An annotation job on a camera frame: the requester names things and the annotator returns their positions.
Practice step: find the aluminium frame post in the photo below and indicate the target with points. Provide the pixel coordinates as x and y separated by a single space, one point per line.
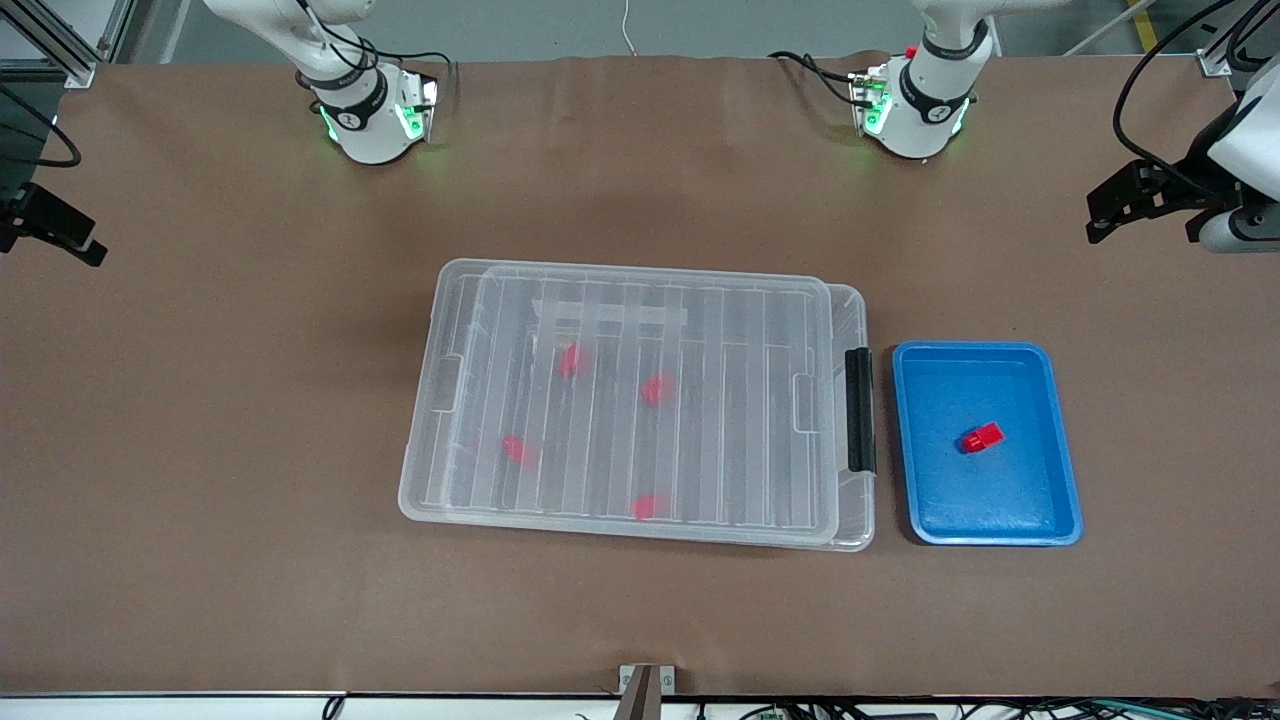
1215 60
60 55

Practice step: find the clear plastic box lid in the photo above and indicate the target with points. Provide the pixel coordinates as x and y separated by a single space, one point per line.
700 450

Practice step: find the brown table cover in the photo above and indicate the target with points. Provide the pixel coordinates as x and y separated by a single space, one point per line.
200 500

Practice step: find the blue plastic tray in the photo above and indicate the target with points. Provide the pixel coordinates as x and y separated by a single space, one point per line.
985 500

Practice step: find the clear plastic storage box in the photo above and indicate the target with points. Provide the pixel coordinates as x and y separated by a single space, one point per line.
856 520

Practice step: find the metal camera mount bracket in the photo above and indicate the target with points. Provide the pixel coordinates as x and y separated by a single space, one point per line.
645 695

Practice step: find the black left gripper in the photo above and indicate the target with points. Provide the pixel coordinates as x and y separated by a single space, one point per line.
1186 181

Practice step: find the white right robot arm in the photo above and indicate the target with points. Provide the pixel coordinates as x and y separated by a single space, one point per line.
370 130

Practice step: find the red block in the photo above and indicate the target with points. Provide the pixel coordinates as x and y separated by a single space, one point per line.
516 450
655 390
650 505
572 360
982 438

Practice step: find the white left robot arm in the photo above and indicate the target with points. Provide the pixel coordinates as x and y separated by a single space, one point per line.
915 120

